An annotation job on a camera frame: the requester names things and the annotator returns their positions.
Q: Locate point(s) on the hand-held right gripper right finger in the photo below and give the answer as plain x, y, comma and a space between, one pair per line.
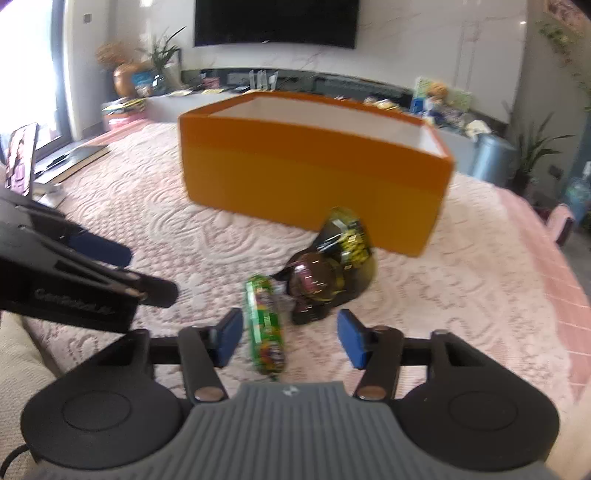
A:
351, 338

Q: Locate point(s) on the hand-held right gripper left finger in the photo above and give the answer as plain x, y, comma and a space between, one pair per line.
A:
231, 338

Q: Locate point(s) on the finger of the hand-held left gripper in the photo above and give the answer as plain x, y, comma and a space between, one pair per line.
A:
102, 250
154, 293

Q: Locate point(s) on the green snack packet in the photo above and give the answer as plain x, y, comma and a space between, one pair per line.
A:
265, 323

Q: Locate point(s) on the dark maroon snack packet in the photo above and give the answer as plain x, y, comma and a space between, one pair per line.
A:
318, 281

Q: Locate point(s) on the black yellow-print snack packet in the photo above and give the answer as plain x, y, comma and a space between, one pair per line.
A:
348, 242

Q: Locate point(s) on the orange cardboard box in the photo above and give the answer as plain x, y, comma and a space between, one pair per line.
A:
304, 170

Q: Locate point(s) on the white phone stand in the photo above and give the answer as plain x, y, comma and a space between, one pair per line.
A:
48, 194

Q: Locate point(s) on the smartphone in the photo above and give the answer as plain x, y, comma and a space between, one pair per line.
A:
19, 159

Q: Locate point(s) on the stack of pink boxes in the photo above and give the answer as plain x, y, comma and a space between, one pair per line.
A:
122, 115

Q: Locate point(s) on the white television console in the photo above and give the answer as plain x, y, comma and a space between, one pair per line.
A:
171, 106

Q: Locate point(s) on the orange round vase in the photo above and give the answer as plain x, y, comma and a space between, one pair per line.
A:
124, 81

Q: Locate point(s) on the blue packet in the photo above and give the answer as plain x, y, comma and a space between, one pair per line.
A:
143, 83

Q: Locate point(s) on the glass sliding door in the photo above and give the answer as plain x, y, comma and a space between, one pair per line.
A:
32, 69

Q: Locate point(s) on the dried flower bunch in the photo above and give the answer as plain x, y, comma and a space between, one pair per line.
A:
110, 54

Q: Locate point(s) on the small green potted plant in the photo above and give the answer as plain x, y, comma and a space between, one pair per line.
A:
164, 55

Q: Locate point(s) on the grey trash can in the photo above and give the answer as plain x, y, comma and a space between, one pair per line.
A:
493, 159

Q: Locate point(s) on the white router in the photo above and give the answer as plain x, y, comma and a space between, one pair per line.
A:
262, 81

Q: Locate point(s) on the pink small appliance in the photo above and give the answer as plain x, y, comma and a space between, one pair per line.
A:
559, 226

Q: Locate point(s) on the yellow snack bags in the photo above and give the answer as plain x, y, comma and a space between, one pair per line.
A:
383, 103

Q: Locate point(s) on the tall floor potted plant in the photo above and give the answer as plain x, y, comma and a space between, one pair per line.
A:
531, 157

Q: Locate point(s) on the brown teddy bear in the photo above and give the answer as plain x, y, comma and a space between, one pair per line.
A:
437, 94

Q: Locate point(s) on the green white gift box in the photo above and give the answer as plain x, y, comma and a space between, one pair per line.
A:
457, 99

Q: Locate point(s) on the blue water jug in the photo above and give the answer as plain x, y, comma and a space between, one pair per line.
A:
579, 194

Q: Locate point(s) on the hanging green vine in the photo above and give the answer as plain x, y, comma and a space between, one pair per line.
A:
561, 41

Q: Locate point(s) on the wall power socket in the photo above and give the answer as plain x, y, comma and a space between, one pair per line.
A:
555, 172

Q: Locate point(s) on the black wall television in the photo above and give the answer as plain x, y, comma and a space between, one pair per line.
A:
276, 21

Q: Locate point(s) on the framed wall picture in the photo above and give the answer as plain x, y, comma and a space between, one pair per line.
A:
565, 11

